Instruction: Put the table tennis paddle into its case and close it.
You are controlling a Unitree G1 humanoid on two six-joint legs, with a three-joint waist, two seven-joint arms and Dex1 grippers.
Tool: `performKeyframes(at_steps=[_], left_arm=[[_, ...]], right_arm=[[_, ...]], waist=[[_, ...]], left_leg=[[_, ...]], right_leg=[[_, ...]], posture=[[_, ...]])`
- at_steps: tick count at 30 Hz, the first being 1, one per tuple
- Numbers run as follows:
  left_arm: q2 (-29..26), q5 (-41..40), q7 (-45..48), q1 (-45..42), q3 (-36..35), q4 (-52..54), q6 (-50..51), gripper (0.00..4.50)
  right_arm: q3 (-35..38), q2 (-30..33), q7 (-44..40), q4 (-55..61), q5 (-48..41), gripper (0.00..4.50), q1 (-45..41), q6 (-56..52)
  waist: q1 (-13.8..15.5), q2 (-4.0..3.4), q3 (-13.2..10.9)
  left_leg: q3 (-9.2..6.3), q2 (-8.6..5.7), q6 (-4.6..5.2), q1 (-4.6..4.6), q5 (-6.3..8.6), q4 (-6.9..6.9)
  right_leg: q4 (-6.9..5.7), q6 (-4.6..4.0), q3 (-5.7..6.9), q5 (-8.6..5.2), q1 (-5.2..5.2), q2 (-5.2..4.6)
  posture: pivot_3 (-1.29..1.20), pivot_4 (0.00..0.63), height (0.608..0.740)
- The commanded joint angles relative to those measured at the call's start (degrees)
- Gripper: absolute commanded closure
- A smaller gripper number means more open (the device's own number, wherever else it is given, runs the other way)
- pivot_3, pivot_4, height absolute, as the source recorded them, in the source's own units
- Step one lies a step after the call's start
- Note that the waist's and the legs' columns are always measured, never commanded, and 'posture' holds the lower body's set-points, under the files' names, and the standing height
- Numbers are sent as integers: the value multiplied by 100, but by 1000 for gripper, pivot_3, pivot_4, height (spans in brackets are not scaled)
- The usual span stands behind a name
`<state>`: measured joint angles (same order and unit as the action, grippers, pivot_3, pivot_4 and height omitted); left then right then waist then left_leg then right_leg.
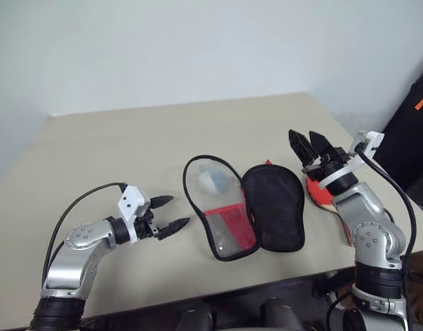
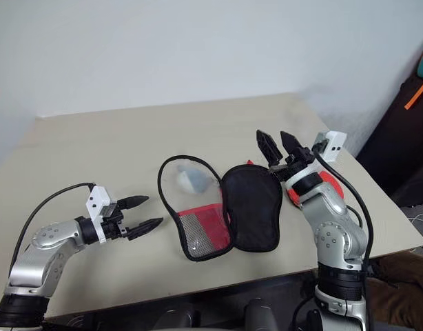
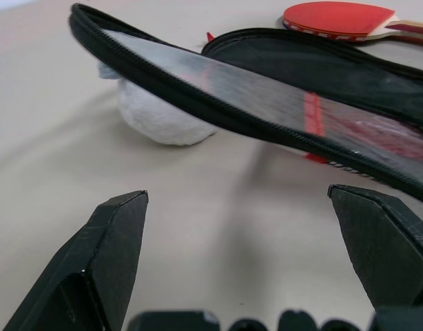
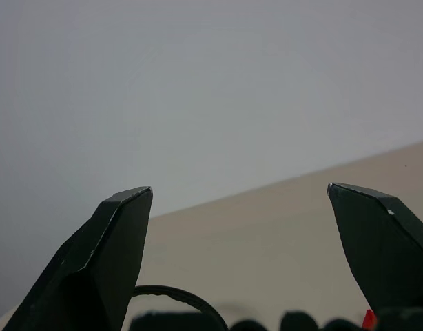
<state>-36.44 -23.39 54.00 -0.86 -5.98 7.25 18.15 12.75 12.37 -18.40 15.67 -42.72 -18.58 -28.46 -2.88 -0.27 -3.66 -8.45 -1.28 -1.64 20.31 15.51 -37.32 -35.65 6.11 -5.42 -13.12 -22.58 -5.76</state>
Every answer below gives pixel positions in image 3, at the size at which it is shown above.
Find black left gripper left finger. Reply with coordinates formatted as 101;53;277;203
3;190;150;331

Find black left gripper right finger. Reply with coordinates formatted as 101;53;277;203
327;184;423;331

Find black zippered paddle case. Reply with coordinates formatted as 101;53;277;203
68;3;423;208

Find red table tennis paddle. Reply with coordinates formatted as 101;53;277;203
282;2;423;47

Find white rolled towel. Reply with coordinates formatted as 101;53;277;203
96;61;218;146

